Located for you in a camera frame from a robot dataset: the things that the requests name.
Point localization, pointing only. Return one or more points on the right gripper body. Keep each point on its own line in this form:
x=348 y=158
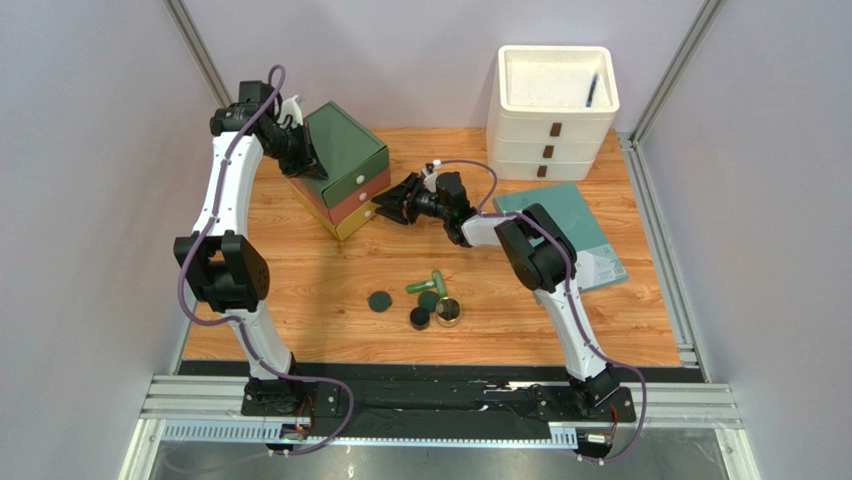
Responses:
x=413 y=201

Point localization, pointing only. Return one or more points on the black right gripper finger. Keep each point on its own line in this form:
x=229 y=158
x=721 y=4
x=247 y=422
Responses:
x=400 y=214
x=401 y=192

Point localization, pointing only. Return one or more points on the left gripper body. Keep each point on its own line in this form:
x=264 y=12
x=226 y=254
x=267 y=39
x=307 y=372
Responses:
x=289 y=148

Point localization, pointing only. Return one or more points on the green top drawer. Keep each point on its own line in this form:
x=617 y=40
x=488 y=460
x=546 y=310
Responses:
x=348 y=150

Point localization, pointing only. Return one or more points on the red drawer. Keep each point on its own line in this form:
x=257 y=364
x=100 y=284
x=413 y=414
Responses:
x=358 y=198

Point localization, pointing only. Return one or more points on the black round jar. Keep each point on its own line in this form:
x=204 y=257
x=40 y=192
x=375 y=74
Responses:
x=420 y=318

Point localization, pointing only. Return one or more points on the gold lid cream jar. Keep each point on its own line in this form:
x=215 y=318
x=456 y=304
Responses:
x=448 y=312

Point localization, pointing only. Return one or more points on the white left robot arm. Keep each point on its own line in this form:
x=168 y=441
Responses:
x=223 y=279

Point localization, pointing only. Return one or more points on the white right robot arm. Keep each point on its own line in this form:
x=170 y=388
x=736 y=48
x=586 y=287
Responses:
x=540 y=254

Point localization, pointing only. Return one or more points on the yellow bottom drawer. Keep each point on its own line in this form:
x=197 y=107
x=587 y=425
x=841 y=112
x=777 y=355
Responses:
x=348 y=225

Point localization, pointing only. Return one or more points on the green lip balm tube upright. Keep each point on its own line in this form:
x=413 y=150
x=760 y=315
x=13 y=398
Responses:
x=439 y=283

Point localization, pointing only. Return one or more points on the green lip balm tube horizontal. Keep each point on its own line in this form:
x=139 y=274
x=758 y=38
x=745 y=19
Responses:
x=420 y=286

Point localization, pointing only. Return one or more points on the flat dark green compact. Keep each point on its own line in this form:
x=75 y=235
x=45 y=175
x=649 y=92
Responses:
x=380 y=301

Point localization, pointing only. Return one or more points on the tilted dark green compact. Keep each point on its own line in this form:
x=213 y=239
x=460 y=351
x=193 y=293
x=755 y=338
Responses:
x=428 y=300

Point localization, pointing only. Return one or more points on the white foam drawer box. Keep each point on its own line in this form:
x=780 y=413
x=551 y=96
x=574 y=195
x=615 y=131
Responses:
x=538 y=126

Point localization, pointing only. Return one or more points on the blue pen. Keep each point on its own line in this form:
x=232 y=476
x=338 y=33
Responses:
x=592 y=90

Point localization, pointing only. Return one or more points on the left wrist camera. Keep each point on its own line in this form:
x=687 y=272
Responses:
x=290 y=112

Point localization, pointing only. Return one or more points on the aluminium rail frame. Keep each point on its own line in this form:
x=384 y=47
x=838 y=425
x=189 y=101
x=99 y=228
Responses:
x=422 y=405

